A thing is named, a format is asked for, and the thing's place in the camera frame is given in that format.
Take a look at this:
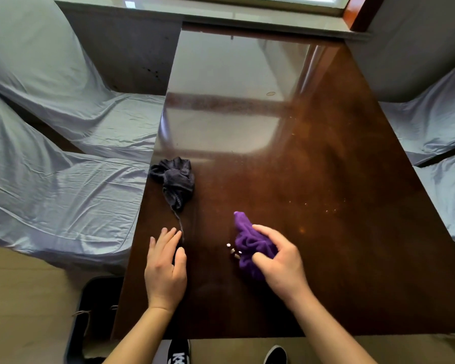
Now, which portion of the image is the black bin with string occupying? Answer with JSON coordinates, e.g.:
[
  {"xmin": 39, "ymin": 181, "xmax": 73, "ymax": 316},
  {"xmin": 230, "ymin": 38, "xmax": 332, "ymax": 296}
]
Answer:
[{"xmin": 64, "ymin": 276, "xmax": 125, "ymax": 364}]

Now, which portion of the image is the grey-blue covered chair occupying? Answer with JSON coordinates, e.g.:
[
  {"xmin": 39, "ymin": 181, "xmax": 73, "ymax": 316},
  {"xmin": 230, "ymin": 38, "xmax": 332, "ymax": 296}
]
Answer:
[
  {"xmin": 414, "ymin": 148, "xmax": 455, "ymax": 242},
  {"xmin": 0, "ymin": 0, "xmax": 166, "ymax": 164},
  {"xmin": 0, "ymin": 86, "xmax": 151, "ymax": 270},
  {"xmin": 346, "ymin": 0, "xmax": 455, "ymax": 167}
]

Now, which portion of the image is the person's right hand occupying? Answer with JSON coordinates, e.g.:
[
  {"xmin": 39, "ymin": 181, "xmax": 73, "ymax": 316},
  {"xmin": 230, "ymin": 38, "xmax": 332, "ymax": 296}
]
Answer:
[{"xmin": 251, "ymin": 224, "xmax": 312, "ymax": 305}]

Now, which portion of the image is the person's black shoe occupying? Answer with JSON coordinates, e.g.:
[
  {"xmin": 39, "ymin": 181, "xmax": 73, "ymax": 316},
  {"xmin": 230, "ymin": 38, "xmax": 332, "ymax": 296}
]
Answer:
[
  {"xmin": 263, "ymin": 345, "xmax": 288, "ymax": 364},
  {"xmin": 168, "ymin": 339, "xmax": 191, "ymax": 364}
]

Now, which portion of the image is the dark grey cloth pouch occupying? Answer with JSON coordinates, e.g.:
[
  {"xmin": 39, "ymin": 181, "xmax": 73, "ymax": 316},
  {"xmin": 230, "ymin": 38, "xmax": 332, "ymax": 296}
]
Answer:
[{"xmin": 149, "ymin": 157, "xmax": 195, "ymax": 241}]

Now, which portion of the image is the person's right black shoe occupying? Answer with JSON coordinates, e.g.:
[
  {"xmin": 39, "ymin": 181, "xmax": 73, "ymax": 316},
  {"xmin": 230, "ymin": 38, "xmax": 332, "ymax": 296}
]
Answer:
[{"xmin": 263, "ymin": 345, "xmax": 288, "ymax": 364}]

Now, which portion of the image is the person's left hand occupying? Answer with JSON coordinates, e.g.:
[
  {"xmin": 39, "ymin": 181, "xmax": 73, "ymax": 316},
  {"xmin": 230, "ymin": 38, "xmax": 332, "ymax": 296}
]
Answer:
[{"xmin": 144, "ymin": 227, "xmax": 188, "ymax": 313}]

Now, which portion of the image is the person's left black shoe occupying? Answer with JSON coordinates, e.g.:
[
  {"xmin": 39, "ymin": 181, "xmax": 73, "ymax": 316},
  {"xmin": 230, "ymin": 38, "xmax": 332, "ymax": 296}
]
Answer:
[{"xmin": 168, "ymin": 339, "xmax": 191, "ymax": 364}]

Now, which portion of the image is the purple cloth pouch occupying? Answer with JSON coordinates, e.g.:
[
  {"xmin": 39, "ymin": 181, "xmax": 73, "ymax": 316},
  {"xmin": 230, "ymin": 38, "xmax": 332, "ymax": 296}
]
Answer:
[{"xmin": 233, "ymin": 211, "xmax": 280, "ymax": 282}]

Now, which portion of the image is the grey stone window sill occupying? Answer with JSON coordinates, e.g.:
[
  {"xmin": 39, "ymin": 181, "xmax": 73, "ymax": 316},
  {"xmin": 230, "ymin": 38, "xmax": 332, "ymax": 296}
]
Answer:
[{"xmin": 50, "ymin": 0, "xmax": 369, "ymax": 41}]

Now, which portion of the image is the person's left forearm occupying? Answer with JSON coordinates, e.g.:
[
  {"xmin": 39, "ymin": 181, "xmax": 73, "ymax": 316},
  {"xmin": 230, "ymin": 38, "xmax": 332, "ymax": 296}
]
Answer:
[{"xmin": 103, "ymin": 306, "xmax": 175, "ymax": 364}]

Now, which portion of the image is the person's right forearm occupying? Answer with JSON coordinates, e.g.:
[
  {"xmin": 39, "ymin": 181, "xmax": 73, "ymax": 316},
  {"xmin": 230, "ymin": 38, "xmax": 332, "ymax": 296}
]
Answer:
[{"xmin": 288, "ymin": 290, "xmax": 378, "ymax": 364}]

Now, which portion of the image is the brown wooden window trim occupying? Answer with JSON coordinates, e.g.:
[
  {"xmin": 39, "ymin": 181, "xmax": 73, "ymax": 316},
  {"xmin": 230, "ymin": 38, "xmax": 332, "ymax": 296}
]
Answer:
[{"xmin": 343, "ymin": 0, "xmax": 387, "ymax": 33}]

